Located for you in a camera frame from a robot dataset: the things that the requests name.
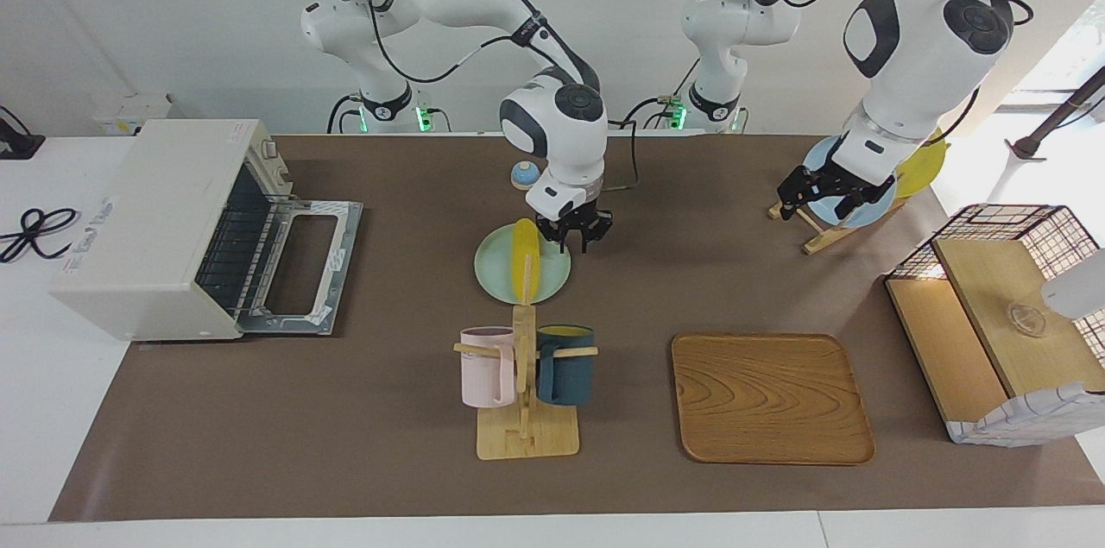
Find mint green plate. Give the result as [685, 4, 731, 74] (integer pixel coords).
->
[473, 223, 572, 305]

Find white rounded object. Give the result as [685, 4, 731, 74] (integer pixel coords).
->
[1040, 248, 1105, 320]

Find light blue plate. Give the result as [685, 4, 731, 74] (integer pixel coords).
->
[801, 134, 899, 229]

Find black coiled cable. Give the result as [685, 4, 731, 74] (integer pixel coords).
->
[0, 207, 80, 264]

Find brown wooden tray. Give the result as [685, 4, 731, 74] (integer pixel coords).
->
[672, 333, 876, 466]

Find brown table mat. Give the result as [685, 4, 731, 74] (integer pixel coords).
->
[49, 134, 1105, 523]

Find light wooden shelf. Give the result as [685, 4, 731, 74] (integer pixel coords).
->
[887, 237, 1105, 428]

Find yellow plate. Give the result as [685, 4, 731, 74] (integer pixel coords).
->
[893, 127, 948, 199]

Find black tripod pole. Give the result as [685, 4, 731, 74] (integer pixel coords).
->
[1006, 65, 1105, 162]

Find white toaster oven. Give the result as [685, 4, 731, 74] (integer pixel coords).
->
[47, 118, 299, 342]

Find black arm base cable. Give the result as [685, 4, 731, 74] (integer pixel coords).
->
[620, 56, 702, 131]

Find black stand base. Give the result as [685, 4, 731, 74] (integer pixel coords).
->
[0, 105, 46, 161]

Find white power strip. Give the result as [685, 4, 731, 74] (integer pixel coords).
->
[91, 93, 174, 136]

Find yellow corn cob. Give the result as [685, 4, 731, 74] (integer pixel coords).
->
[512, 218, 544, 300]

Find wooden mug rack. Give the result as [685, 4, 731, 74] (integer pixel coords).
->
[453, 253, 599, 461]

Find pink mug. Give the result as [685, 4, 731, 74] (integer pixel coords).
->
[459, 326, 517, 409]

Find oven door with handle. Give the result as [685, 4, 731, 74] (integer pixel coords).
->
[237, 196, 363, 337]

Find white checked cloth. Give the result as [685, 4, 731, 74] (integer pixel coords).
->
[945, 381, 1105, 447]

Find wooden plate rack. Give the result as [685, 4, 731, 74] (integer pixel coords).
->
[768, 186, 907, 255]

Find small clear glass dish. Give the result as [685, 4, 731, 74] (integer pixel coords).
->
[1007, 299, 1047, 337]

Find dark blue mug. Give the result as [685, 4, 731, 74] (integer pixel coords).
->
[535, 324, 596, 407]

